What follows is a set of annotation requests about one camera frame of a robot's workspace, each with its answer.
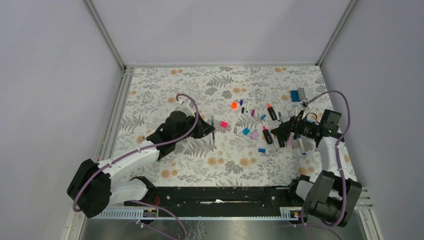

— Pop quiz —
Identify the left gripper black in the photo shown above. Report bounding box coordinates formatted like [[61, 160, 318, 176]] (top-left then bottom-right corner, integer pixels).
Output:
[[174, 112, 215, 143]]

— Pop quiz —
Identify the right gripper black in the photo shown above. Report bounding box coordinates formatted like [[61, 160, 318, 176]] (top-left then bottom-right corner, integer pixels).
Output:
[[270, 110, 322, 142]]

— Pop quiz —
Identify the purple pen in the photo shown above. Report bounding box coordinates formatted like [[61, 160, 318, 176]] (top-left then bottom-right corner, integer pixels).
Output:
[[278, 111, 284, 124]]

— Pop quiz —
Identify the black highlighter blue cap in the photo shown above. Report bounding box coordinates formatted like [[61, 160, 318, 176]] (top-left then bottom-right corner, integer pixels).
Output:
[[277, 138, 286, 148]]

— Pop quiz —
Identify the black highlighter pink cap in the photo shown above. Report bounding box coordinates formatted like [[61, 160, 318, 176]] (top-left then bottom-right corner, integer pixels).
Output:
[[262, 126, 274, 145]]

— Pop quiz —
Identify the black highlighter orange cap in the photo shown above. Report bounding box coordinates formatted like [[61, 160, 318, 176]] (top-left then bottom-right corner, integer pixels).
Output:
[[267, 104, 278, 121]]

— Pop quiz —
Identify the lilac pen cap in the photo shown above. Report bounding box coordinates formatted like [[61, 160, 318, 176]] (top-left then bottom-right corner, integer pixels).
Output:
[[249, 131, 259, 140]]

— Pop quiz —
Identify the cyan highlighter cap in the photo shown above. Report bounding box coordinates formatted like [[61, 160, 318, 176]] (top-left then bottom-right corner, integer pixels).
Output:
[[241, 127, 250, 136]]

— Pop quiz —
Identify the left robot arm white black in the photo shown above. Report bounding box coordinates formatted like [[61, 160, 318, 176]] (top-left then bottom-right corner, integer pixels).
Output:
[[66, 110, 215, 218]]

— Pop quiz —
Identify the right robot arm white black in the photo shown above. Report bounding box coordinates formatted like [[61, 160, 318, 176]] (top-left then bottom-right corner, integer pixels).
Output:
[[270, 109, 362, 227]]

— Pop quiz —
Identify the blue box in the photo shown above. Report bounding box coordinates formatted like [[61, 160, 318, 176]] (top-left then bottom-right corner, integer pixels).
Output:
[[290, 87, 307, 103]]

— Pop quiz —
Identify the floral patterned table mat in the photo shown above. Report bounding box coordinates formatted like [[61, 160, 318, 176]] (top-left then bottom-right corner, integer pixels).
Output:
[[113, 65, 333, 186]]

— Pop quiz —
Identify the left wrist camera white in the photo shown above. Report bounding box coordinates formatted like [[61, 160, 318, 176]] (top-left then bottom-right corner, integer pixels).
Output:
[[179, 99, 196, 117]]

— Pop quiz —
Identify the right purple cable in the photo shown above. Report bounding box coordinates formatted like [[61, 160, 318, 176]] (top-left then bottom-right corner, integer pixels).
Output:
[[299, 90, 352, 240]]

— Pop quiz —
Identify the purple cable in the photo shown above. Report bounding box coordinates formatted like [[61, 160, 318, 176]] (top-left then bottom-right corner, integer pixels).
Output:
[[72, 93, 200, 240], [299, 90, 352, 240]]

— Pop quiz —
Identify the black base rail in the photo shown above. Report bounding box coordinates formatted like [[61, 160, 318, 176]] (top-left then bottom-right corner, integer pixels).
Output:
[[140, 186, 304, 218]]

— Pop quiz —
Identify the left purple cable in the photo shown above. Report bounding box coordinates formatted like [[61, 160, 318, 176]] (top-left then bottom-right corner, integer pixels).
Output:
[[72, 93, 200, 240]]

